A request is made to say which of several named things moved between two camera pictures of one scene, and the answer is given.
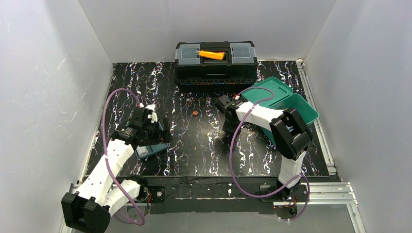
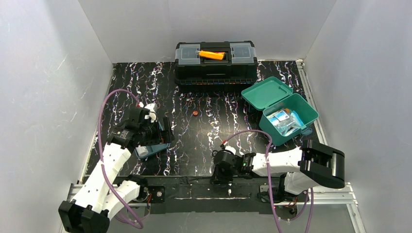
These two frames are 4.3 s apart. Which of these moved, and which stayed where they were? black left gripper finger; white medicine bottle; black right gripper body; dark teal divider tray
Moved: black right gripper body
Stayed: dark teal divider tray; white medicine bottle; black left gripper finger
